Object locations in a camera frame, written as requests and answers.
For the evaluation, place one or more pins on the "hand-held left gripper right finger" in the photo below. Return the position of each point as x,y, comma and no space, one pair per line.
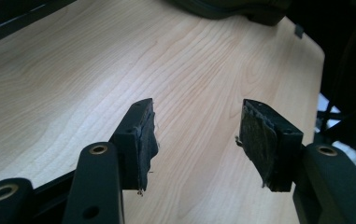
269,146

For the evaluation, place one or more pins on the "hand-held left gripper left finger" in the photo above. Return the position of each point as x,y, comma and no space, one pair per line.
135,143

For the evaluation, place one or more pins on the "black leather shoe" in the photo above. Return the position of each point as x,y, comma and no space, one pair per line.
228,9

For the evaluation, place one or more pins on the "grey table edge tab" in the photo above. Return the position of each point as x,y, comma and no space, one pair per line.
299,30

